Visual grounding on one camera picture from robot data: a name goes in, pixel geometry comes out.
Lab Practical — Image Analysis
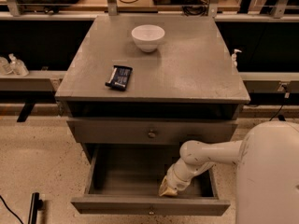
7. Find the grey drawer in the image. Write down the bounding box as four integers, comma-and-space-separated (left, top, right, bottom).
67, 118, 237, 145
72, 144, 230, 216

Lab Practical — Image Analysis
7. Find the black stand foot left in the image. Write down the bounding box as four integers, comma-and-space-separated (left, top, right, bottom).
28, 192, 44, 224

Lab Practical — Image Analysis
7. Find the clear plastic bottle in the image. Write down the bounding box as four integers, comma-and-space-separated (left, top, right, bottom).
0, 57, 12, 75
8, 53, 29, 77

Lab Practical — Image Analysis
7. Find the grey drawer cabinet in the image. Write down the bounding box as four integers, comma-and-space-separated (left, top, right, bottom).
54, 13, 251, 161

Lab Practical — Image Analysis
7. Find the black floor cable right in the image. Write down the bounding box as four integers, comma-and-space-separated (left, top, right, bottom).
269, 91, 291, 122

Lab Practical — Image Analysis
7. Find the black cable bottom left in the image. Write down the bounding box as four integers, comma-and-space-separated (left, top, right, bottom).
0, 194, 25, 224

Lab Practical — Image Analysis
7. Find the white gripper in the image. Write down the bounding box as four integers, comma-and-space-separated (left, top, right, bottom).
158, 162, 199, 197

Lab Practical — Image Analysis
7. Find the small pump bottle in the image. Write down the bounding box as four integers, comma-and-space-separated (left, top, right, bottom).
231, 49, 242, 67

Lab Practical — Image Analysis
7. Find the black bracket leg left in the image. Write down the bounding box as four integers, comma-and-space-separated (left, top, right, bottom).
17, 101, 36, 122

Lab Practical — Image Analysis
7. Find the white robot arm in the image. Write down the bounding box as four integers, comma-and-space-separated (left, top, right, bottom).
159, 121, 299, 224

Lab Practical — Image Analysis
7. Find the white ceramic bowl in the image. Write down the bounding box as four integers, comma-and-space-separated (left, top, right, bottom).
131, 24, 165, 52

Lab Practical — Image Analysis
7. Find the grey top drawer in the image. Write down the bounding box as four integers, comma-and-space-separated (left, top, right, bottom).
67, 118, 237, 145

